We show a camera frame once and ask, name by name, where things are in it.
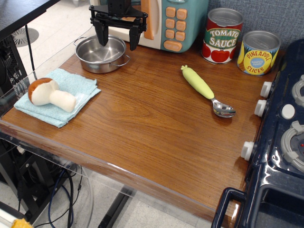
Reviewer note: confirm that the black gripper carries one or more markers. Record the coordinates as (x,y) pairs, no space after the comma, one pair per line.
(119,14)

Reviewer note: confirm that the dark blue toy stove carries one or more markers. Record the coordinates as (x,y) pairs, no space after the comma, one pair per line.
(274,193)

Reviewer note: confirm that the green handled metal spoon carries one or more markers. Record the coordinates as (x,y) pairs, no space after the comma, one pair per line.
(220,109)

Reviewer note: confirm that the black table leg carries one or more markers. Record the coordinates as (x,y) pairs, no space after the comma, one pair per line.
(116,207)

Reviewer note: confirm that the tomato sauce can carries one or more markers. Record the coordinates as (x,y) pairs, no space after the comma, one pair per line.
(222,32)

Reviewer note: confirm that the light blue folded cloth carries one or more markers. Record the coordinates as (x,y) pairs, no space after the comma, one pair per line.
(82,88)

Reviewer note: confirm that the stainless steel pan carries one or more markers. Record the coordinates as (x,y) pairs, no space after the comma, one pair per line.
(99,59)

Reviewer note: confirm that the pineapple slices can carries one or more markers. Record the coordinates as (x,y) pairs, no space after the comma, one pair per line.
(258,52)

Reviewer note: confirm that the plush mushroom toy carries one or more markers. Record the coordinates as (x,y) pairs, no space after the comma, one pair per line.
(46,91)

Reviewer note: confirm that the black side desk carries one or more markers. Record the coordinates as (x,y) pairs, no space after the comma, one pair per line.
(14,14)

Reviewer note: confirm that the toy microwave teal cream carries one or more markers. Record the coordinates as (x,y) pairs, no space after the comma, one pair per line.
(172,25)

